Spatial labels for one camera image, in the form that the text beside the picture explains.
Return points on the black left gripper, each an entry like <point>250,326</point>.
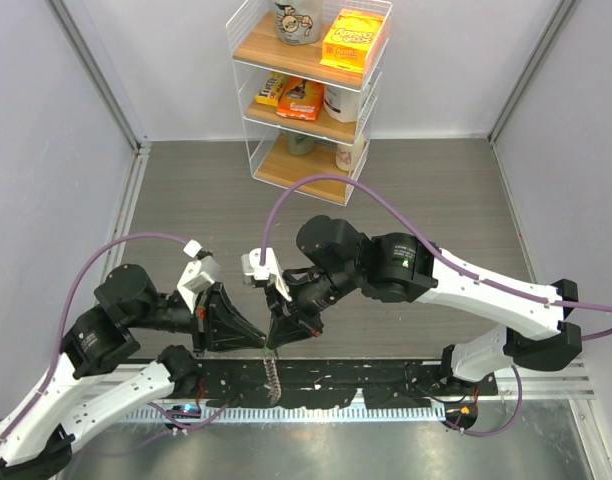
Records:
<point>220,325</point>

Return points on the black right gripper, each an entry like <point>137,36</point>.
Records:
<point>305,322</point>

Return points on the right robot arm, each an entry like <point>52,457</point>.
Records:
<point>399,268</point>

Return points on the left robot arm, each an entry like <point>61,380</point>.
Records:
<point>41,443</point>

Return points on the white cup red print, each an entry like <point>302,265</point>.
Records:
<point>347,157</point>

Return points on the green grey cup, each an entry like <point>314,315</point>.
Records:
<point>299,144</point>

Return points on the orange snack bag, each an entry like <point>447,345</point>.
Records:
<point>302,99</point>

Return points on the white pouch with label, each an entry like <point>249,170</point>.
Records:
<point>343,105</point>

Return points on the yellow candy bag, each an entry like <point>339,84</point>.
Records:
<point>272,90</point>

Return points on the yellow orange snack box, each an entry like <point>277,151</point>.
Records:
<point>350,40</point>

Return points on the grey cartoon mug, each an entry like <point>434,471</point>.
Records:
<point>298,22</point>

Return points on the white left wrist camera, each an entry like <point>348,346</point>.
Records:
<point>199,274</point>

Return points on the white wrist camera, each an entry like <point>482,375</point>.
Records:
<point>199,274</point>
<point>261,268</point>

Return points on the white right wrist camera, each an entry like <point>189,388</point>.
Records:
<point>261,268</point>

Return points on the slotted cable duct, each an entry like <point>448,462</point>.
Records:
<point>355,413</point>

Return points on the white wire shelf rack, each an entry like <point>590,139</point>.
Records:
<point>308,75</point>

